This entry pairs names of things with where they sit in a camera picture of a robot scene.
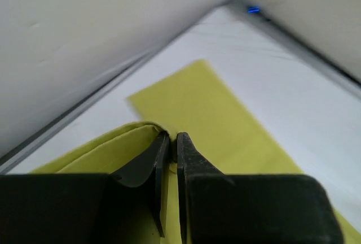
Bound aluminium frame rail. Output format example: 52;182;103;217
1;0;360;173

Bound yellow-green trousers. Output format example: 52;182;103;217
30;60;360;243

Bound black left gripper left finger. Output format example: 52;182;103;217
111;132;170;238

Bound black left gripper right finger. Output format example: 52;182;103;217
177;133;234;243

